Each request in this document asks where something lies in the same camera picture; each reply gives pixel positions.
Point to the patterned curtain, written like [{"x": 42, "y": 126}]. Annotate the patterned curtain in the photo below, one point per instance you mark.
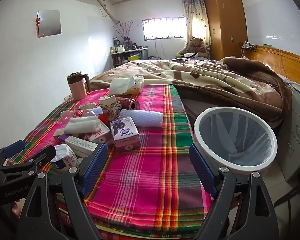
[{"x": 197, "y": 15}]

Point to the tissue box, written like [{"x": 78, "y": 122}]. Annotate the tissue box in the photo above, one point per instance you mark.
[{"x": 125, "y": 86}]

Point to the red drink can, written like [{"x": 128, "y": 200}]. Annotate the red drink can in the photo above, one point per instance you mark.
[{"x": 128, "y": 103}]

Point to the person's left hand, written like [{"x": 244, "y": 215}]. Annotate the person's left hand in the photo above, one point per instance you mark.
[{"x": 15, "y": 206}]

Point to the white medicine box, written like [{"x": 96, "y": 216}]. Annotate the white medicine box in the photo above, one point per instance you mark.
[{"x": 81, "y": 145}]

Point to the shelf with bottles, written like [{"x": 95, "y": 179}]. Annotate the shelf with bottles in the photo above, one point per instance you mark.
[{"x": 127, "y": 55}]

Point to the white cloth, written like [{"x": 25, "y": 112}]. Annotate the white cloth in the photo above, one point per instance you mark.
[{"x": 81, "y": 126}]

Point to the blue white milk carton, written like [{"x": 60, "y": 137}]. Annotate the blue white milk carton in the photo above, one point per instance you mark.
[{"x": 65, "y": 157}]

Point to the wooden headboard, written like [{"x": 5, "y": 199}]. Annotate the wooden headboard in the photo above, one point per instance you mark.
[{"x": 285, "y": 62}]

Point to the brown teddy bear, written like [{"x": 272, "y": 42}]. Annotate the brown teddy bear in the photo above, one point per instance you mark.
[{"x": 197, "y": 45}]

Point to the silver wall panel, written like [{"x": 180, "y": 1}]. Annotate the silver wall panel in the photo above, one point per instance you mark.
[{"x": 50, "y": 23}]

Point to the purple milk carton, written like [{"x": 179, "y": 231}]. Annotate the purple milk carton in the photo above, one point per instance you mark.
[{"x": 125, "y": 135}]

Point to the brown patterned blanket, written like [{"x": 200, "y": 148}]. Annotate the brown patterned blanket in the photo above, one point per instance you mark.
[{"x": 202, "y": 80}]

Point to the printed paper cup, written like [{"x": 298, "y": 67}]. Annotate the printed paper cup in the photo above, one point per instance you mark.
[{"x": 111, "y": 107}]

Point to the wooden wardrobe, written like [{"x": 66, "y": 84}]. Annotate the wooden wardrobe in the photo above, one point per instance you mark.
[{"x": 225, "y": 22}]

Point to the barred window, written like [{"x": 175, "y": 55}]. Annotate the barred window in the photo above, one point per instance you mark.
[{"x": 162, "y": 28}]

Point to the plaid blanket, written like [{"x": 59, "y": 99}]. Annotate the plaid blanket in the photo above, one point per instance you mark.
[{"x": 150, "y": 170}]

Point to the air conditioner pipe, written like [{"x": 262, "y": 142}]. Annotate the air conditioner pipe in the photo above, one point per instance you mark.
[{"x": 108, "y": 12}]

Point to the pink milk carton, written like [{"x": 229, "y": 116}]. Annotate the pink milk carton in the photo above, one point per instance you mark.
[{"x": 100, "y": 135}]

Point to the white foam net sleeve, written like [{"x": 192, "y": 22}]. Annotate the white foam net sleeve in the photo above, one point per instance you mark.
[{"x": 145, "y": 117}]

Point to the white round waste bin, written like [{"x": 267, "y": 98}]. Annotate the white round waste bin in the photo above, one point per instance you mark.
[{"x": 265, "y": 160}]

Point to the small tan carton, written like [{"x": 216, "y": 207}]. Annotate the small tan carton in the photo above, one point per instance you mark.
[{"x": 58, "y": 133}]

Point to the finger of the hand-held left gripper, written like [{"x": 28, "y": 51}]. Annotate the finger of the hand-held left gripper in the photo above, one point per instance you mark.
[
  {"x": 15, "y": 146},
  {"x": 40, "y": 158}
]

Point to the red hanging ornament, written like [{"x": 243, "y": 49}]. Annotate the red hanging ornament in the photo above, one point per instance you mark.
[{"x": 37, "y": 26}]

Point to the clear red-label plastic bottle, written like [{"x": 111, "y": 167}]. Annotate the clear red-label plastic bottle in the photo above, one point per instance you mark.
[{"x": 78, "y": 113}]

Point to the lavender cloth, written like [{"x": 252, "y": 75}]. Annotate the lavender cloth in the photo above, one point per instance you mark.
[{"x": 96, "y": 110}]

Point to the bare decorative branches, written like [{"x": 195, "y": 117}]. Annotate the bare decorative branches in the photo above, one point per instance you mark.
[{"x": 125, "y": 28}]

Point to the pink mug with brown lid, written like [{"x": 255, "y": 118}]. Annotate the pink mug with brown lid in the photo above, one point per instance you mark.
[{"x": 77, "y": 87}]

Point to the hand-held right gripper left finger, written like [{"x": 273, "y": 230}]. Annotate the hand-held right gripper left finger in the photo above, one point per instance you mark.
[{"x": 95, "y": 167}]

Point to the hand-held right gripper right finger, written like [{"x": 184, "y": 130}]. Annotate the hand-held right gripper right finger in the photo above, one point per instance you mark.
[{"x": 202, "y": 172}]

